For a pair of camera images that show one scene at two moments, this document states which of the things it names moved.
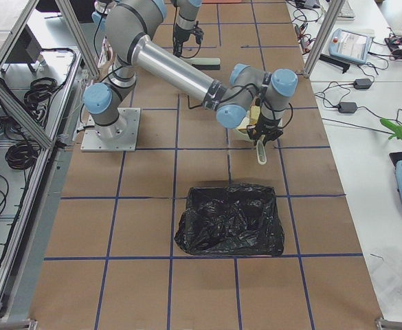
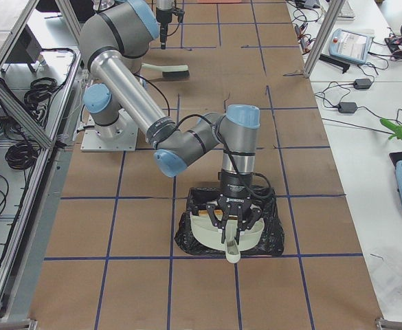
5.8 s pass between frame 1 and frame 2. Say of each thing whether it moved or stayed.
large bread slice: moved
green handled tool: stayed
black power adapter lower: stayed
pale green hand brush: moved
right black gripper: moved
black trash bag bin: stayed
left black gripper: moved
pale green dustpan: moved
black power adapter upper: stayed
